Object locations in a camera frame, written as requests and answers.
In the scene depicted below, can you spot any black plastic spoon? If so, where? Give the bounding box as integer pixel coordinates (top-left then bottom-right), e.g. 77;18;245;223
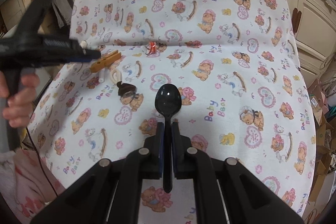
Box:
155;84;182;193

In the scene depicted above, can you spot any small white plastic tube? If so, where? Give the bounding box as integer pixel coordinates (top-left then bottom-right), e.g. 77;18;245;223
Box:
98;70;105;83

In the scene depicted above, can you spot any wooden clothespin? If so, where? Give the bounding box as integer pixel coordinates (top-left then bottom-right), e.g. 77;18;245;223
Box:
90;50;121;73

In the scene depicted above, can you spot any cream ring brown hair tie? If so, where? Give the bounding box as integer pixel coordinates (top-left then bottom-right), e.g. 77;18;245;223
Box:
110;69;139;97

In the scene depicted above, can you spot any cream thread spool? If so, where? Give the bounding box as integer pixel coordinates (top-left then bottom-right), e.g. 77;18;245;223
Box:
80;40;87;48

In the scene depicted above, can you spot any person left hand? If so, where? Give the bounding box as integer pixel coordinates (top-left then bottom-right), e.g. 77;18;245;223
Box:
1;72;40;128

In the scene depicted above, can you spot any bear print cloth cover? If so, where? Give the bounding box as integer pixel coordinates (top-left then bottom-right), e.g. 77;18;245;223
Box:
29;0;315;215

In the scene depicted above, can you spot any pink patterned pajama leg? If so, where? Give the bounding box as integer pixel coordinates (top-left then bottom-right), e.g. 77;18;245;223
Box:
1;149;65;223

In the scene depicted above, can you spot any cardboard boxes pile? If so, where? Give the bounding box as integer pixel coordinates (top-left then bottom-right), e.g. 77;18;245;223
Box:
307;79;336;204

